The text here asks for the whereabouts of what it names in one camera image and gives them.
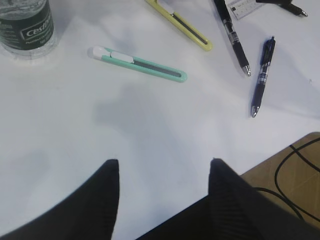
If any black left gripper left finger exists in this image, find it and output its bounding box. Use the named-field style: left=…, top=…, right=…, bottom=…
left=1, top=159, right=120, bottom=240

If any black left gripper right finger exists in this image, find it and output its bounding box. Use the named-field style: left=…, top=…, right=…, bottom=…
left=140, top=158, right=320, bottom=240

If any teal utility knife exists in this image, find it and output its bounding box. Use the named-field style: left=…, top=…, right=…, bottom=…
left=88, top=46, right=188, bottom=83

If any yellow utility knife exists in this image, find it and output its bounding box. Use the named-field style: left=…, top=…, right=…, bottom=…
left=146, top=0, right=213, bottom=52

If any clear water bottle green label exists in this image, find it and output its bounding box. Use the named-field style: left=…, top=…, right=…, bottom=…
left=0, top=0, right=57, bottom=60

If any black gel pen front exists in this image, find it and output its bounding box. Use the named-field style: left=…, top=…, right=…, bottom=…
left=250, top=36, right=276, bottom=118

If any clear plastic ruler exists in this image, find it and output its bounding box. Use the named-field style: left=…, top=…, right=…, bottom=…
left=228, top=0, right=265, bottom=20

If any black gel pen middle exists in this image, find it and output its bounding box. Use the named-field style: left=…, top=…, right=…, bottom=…
left=213, top=0, right=251, bottom=77

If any black gel pen on ruler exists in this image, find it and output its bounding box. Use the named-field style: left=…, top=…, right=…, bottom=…
left=280, top=3, right=308, bottom=17

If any black floor cable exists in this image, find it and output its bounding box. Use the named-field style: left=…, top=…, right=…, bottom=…
left=256, top=136, right=320, bottom=221

